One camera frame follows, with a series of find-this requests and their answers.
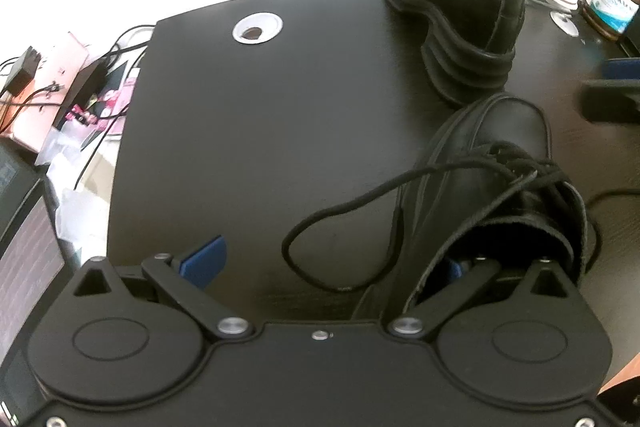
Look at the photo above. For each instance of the brown supplement bottle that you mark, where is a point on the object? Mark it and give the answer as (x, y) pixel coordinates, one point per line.
(612, 2)

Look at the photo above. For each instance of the black power adapter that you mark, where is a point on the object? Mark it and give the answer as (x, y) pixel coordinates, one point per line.
(22, 69)

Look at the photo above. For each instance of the crumpled clear plastic bags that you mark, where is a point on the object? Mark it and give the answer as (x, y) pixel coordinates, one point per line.
(75, 187)

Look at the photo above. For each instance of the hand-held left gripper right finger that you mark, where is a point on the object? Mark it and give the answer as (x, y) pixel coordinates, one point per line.
(457, 269)

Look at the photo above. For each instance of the silver desk grommet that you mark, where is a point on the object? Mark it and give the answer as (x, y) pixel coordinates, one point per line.
(257, 27)

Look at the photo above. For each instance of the grey round disc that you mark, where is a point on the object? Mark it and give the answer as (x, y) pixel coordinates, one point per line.
(565, 23)

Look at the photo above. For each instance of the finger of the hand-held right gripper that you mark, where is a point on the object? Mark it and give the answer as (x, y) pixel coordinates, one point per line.
(620, 69)

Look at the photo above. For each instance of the pink cardboard box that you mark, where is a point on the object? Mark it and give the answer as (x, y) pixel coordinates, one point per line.
(55, 57)

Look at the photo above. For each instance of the black leather shoe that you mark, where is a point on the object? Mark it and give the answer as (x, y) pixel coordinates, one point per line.
(500, 132)
(465, 7)

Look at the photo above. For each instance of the black flat box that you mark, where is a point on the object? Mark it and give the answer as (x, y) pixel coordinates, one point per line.
(82, 92)

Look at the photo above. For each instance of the pink patterned packet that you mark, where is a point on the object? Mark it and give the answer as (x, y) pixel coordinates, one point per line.
(107, 102)

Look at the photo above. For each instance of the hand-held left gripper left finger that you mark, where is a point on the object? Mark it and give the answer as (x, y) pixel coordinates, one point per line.
(205, 262)

